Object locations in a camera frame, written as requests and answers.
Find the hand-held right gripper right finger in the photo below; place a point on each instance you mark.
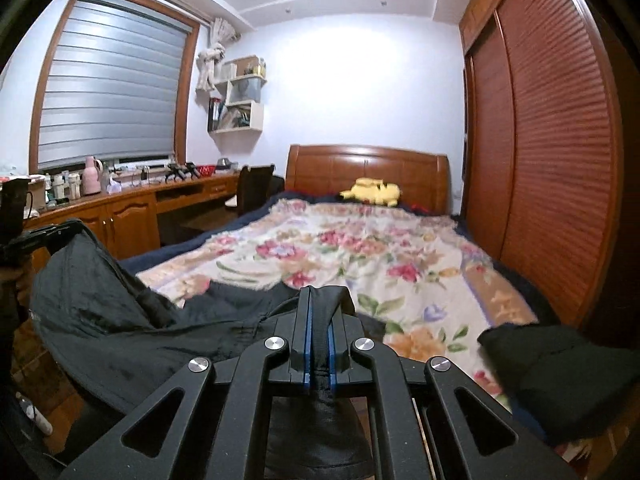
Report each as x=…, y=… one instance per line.
x=333, y=355

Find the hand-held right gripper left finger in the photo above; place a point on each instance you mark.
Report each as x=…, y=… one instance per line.
x=306, y=340

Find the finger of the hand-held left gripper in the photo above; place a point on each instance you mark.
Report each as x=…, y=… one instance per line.
x=27, y=246
x=55, y=230

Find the black jacket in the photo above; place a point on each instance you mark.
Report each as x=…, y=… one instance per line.
x=100, y=320

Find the white jug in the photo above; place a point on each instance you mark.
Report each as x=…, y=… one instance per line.
x=73, y=187
x=58, y=187

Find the pink thermos jug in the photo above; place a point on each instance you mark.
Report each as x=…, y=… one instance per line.
x=92, y=180

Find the wooden desk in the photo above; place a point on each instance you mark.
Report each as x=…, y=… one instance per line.
x=130, y=215

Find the floral blanket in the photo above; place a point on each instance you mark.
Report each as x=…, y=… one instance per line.
x=375, y=245

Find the grey window blind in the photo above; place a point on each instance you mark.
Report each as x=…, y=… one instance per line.
x=110, y=90

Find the red basket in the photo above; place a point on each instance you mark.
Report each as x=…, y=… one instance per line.
x=206, y=170

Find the yellow plush toy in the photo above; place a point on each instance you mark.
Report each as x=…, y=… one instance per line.
x=372, y=191

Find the dark desk chair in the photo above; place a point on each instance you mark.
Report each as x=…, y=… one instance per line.
x=255, y=185

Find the white bottle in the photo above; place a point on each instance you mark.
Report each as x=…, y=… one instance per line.
x=36, y=414

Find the wooden headboard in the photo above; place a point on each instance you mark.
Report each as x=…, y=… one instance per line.
x=325, y=170

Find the silver bowl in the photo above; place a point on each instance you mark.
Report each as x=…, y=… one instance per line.
x=223, y=163

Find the black binders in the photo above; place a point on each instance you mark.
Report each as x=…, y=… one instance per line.
x=214, y=115

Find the leaning books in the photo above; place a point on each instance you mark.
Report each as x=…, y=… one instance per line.
x=235, y=117

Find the black cloth pile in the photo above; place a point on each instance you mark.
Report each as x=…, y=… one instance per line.
x=550, y=375

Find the beige tied curtain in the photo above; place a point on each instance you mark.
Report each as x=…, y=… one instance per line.
x=206, y=67

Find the grey paper bag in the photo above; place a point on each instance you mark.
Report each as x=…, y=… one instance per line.
x=247, y=90

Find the wooden louvered wardrobe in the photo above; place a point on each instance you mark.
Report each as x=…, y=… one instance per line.
x=550, y=160

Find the wooden window frame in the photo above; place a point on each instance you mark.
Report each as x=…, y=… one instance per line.
x=186, y=95

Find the white wall shelf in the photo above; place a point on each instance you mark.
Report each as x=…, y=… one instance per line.
x=256, y=115

